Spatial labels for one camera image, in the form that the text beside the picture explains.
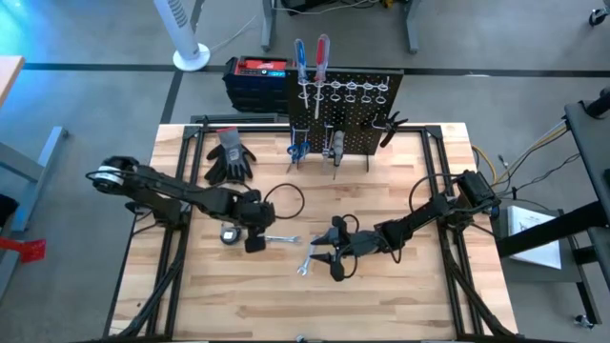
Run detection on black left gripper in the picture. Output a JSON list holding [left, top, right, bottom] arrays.
[[233, 188, 277, 254]]

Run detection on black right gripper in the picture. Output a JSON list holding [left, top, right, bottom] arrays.
[[309, 213, 382, 283]]

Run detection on grey black tape measure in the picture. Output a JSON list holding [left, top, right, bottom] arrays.
[[219, 226, 243, 247]]

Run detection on blue handled scissors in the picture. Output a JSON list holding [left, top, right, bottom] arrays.
[[285, 124, 312, 175]]

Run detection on black perforated pegboard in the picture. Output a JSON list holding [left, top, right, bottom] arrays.
[[284, 67, 405, 173]]

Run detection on black pliers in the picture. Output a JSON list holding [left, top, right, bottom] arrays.
[[377, 111, 410, 149]]

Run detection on blue handled screwdriver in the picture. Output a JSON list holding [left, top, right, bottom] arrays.
[[294, 37, 310, 110]]

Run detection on red handled screwdriver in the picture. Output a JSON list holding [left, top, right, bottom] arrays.
[[313, 32, 331, 120]]

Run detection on grey black work glove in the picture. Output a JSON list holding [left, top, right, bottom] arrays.
[[216, 126, 257, 186], [203, 142, 230, 187]]

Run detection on red black tool box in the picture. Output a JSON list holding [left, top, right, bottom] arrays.
[[222, 55, 297, 114]]

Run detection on white tower fan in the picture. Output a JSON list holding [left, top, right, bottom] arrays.
[[152, 0, 212, 72]]

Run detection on grey desk leg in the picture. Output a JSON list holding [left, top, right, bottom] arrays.
[[260, 0, 278, 52], [404, 0, 423, 54]]

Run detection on white paper sheet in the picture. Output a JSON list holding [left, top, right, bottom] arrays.
[[506, 204, 563, 271]]

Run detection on red plastic object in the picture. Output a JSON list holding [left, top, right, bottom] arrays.
[[0, 236, 48, 265]]

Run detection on wooden desk top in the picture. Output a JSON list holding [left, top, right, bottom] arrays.
[[0, 55, 26, 107]]

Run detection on black equipment stand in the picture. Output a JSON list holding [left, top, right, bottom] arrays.
[[495, 85, 610, 293]]

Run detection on black caster wheel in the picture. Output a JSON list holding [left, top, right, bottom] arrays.
[[588, 5, 610, 28]]

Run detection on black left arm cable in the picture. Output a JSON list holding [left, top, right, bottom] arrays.
[[263, 182, 307, 221]]

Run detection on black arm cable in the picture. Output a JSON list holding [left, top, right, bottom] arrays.
[[263, 182, 307, 221], [408, 172, 461, 215]]

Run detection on black aluminium table frame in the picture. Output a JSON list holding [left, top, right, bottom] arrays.
[[102, 113, 520, 342]]

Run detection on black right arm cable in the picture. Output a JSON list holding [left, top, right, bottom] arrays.
[[408, 172, 461, 215]]

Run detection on grey base plate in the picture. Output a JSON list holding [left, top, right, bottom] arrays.
[[490, 198, 580, 283]]

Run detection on grey metal bench frame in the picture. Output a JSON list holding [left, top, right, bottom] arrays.
[[0, 126, 69, 296]]

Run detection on yellow cable bundle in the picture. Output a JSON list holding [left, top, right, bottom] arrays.
[[471, 118, 580, 187]]

